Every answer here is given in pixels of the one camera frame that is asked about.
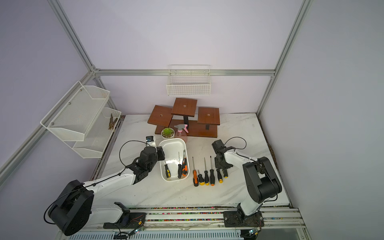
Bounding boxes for small black screwdriver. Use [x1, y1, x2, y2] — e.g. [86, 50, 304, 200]
[204, 158, 210, 186]

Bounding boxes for black yellow stubby screwdriver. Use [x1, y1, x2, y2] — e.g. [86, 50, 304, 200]
[197, 170, 205, 186]

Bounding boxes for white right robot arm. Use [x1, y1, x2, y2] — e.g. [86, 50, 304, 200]
[212, 140, 283, 229]

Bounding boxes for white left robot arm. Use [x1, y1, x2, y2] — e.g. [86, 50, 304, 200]
[43, 146, 165, 236]

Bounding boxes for white storage box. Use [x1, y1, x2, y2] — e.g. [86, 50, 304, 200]
[159, 138, 190, 183]

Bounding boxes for potted green succulent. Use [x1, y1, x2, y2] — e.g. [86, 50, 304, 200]
[161, 128, 175, 139]

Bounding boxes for pink spray bottle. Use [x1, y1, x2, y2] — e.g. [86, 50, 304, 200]
[174, 124, 189, 143]

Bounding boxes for brown wooden tiered stand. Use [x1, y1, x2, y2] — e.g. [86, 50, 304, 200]
[148, 98, 221, 138]

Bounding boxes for brown twigs on shelf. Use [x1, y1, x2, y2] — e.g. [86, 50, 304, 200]
[109, 114, 119, 130]

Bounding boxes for white mesh lower shelf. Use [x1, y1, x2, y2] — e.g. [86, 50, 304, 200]
[73, 108, 121, 159]

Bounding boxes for white mesh shelf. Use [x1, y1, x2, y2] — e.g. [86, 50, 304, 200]
[73, 108, 121, 159]
[40, 82, 110, 142]

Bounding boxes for white mesh upper shelf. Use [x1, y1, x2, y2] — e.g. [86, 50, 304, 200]
[40, 82, 110, 142]

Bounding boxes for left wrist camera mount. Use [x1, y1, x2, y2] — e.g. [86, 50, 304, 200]
[146, 136, 157, 147]

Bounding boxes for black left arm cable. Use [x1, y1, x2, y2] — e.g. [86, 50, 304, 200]
[43, 140, 152, 225]

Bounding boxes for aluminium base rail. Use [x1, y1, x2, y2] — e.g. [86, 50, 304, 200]
[69, 207, 311, 240]

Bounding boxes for white wire wall basket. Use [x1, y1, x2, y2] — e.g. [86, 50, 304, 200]
[166, 65, 212, 97]

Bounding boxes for aluminium frame post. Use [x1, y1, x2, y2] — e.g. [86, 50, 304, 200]
[256, 0, 313, 118]

